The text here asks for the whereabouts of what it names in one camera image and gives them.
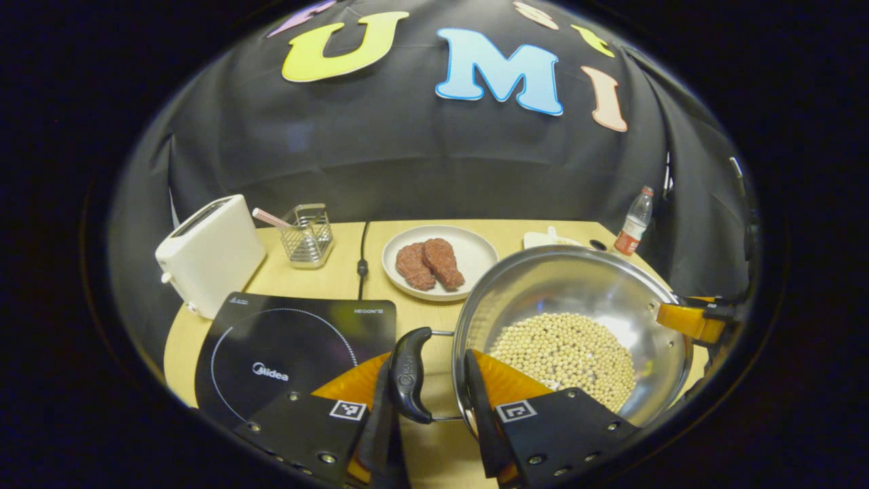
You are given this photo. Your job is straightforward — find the black backdrop cloth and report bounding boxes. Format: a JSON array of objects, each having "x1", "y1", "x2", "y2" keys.
[{"x1": 105, "y1": 0, "x2": 761, "y2": 367}]

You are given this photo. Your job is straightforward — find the pink stick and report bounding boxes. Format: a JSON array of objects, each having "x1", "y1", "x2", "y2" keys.
[{"x1": 252, "y1": 207, "x2": 293, "y2": 230}]

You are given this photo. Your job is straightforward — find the pile of soybeans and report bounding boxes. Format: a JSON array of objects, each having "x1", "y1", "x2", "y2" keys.
[{"x1": 489, "y1": 312, "x2": 637, "y2": 414}]

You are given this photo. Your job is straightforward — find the black induction cooktop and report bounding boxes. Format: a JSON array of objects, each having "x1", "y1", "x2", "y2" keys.
[{"x1": 194, "y1": 292, "x2": 398, "y2": 430}]

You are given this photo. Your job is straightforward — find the white round plate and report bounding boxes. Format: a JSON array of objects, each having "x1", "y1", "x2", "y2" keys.
[{"x1": 382, "y1": 225, "x2": 500, "y2": 302}]

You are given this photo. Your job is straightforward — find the steel pot with black handle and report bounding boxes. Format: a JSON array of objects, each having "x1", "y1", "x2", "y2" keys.
[{"x1": 388, "y1": 244, "x2": 695, "y2": 442}]

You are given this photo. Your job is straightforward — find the white divided dish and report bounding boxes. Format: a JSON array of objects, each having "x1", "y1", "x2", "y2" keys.
[{"x1": 523, "y1": 226, "x2": 585, "y2": 250}]

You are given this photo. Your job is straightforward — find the white toaster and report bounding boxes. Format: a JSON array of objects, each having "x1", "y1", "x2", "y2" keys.
[{"x1": 155, "y1": 194, "x2": 267, "y2": 320}]

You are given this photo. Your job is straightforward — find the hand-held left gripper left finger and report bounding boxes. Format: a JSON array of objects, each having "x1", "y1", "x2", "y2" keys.
[{"x1": 231, "y1": 352, "x2": 411, "y2": 489}]

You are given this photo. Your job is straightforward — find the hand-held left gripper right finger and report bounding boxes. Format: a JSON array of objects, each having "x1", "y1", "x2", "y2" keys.
[{"x1": 464, "y1": 348, "x2": 640, "y2": 489}]

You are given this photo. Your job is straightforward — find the clear bottle with red label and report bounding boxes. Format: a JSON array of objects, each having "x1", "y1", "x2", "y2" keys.
[{"x1": 614, "y1": 185, "x2": 655, "y2": 257}]

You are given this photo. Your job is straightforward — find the wire mesh basket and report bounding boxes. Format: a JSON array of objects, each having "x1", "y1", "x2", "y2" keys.
[{"x1": 278, "y1": 203, "x2": 335, "y2": 270}]

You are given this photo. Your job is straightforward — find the black power cable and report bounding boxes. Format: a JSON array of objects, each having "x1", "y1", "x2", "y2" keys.
[{"x1": 356, "y1": 221, "x2": 372, "y2": 301}]

